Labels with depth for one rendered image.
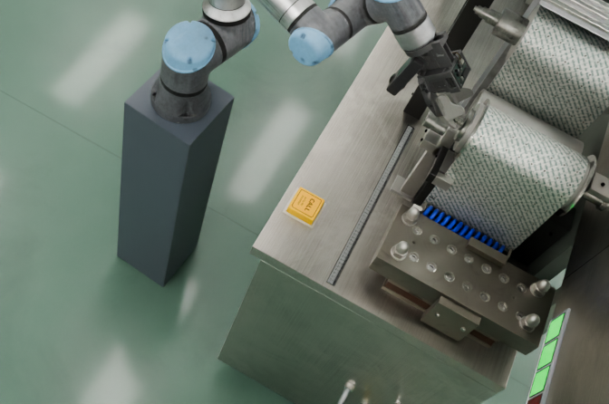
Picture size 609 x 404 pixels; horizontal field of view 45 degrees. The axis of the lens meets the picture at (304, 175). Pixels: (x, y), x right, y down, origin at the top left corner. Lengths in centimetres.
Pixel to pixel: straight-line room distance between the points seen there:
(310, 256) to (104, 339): 102
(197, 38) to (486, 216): 77
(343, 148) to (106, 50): 151
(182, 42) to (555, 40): 82
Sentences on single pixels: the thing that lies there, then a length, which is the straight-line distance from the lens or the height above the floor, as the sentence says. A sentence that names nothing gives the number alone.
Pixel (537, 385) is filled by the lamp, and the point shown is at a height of 118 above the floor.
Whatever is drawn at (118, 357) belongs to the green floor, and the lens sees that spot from 251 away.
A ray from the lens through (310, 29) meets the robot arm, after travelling 137.
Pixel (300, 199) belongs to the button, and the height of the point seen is 92.
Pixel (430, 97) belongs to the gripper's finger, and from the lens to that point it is 149.
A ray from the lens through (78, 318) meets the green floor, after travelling 256.
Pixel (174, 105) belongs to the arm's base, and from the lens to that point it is 181.
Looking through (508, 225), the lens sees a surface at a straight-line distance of 170.
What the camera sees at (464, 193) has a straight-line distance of 166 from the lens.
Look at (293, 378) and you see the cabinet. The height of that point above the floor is 29.
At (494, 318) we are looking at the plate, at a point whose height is 103.
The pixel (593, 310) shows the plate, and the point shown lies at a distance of 143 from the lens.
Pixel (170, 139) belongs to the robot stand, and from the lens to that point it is 184.
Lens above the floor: 240
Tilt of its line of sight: 56 degrees down
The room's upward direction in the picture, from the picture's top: 24 degrees clockwise
